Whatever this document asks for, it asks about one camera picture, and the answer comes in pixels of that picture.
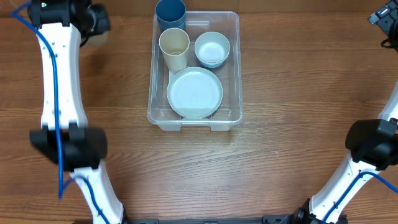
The clear plastic storage bin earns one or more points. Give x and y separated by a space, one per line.
230 111

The pink bowl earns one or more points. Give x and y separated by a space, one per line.
208 61

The dark blue cup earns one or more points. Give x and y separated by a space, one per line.
164 28
171 13

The light blue bowl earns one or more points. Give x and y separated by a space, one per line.
211 64

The grey bowl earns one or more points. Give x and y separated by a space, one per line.
212 44

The beige cup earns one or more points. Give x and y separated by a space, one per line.
98 40
174 44

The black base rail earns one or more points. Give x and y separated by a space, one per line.
266 219

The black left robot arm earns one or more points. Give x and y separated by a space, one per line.
62 28

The grey plate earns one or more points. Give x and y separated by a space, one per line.
194 92

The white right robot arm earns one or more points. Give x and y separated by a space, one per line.
372 148

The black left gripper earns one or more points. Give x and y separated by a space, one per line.
102 12

